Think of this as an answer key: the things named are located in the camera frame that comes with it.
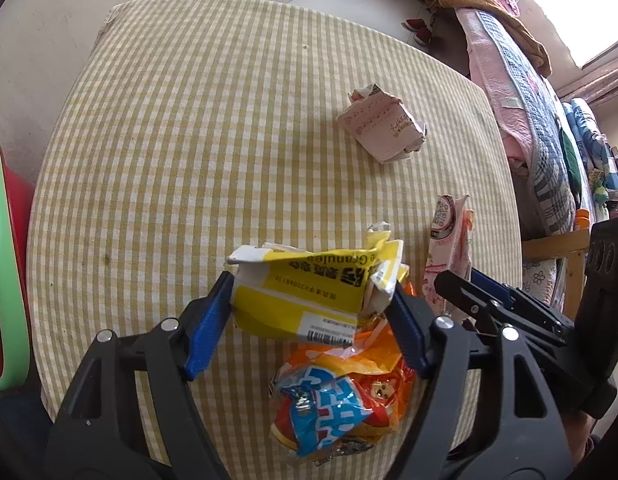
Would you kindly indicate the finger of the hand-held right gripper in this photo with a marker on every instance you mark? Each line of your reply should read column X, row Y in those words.
column 534, row 305
column 464, row 295

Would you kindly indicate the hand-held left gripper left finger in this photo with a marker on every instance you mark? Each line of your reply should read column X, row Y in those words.
column 206, row 332

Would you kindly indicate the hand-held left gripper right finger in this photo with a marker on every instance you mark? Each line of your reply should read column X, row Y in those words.
column 408, row 332

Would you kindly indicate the white and pink paper wrapper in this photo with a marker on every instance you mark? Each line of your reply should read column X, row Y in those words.
column 446, row 240

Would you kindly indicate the torn yellow medicine box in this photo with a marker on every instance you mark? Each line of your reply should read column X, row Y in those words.
column 289, row 305

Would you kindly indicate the red basin with green rim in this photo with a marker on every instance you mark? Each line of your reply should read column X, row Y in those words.
column 9, row 260

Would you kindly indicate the floral seat cushion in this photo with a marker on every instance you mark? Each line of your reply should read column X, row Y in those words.
column 539, row 277

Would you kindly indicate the wooden chair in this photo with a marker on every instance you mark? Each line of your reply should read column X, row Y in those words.
column 554, row 246

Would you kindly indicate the orange and blue snack bag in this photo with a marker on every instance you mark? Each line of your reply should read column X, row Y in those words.
column 369, row 390

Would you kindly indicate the blue printed bedding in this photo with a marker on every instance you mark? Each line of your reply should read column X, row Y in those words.
column 589, row 150

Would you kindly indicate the blue patchwork quilt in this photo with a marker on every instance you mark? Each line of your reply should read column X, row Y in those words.
column 534, row 125

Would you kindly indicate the crumpled pink carton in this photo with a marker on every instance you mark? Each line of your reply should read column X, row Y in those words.
column 384, row 125

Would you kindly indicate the pink quilt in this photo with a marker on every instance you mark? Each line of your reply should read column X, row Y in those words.
column 494, row 85

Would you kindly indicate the red slipper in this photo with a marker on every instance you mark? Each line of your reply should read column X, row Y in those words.
column 423, row 36
column 414, row 24

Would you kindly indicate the brown towel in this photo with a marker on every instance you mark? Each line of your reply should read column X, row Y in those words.
column 509, row 25

